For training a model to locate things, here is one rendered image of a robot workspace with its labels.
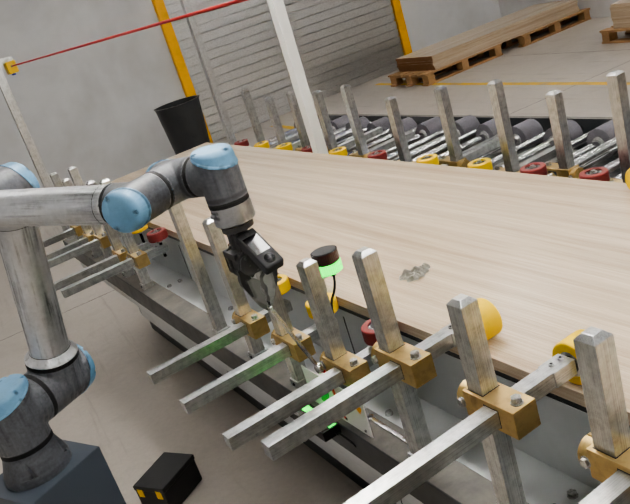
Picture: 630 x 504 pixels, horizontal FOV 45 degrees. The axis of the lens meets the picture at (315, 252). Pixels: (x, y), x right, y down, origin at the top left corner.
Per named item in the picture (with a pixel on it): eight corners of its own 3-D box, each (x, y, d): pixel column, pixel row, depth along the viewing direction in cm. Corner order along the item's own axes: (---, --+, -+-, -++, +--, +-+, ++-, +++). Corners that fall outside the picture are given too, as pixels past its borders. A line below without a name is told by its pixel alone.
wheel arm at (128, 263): (66, 300, 279) (61, 290, 277) (63, 298, 282) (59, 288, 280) (170, 251, 297) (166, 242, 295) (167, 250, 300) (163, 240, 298)
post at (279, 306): (305, 404, 194) (246, 236, 177) (299, 399, 197) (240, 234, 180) (316, 397, 195) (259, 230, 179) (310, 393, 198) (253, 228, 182)
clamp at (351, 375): (355, 391, 161) (349, 371, 159) (322, 372, 172) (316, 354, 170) (375, 378, 163) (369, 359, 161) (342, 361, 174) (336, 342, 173)
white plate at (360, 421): (371, 439, 164) (359, 401, 160) (311, 400, 186) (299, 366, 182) (373, 437, 164) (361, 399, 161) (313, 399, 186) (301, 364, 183)
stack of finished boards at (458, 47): (579, 11, 973) (577, -3, 967) (434, 70, 885) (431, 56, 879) (537, 16, 1039) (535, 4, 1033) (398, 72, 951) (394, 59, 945)
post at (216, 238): (262, 374, 215) (205, 221, 199) (256, 370, 218) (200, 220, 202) (272, 368, 216) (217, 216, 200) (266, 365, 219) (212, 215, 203)
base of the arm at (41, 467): (32, 496, 202) (17, 466, 198) (-7, 485, 213) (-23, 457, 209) (84, 451, 216) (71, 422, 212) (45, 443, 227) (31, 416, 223)
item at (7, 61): (69, 241, 406) (-11, 59, 372) (65, 238, 414) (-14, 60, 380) (89, 232, 411) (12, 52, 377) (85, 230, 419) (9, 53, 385)
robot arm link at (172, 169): (129, 173, 160) (172, 166, 154) (162, 155, 169) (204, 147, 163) (145, 214, 163) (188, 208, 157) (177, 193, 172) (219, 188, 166)
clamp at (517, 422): (516, 443, 115) (510, 416, 113) (457, 412, 126) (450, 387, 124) (544, 422, 117) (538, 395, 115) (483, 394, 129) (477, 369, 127)
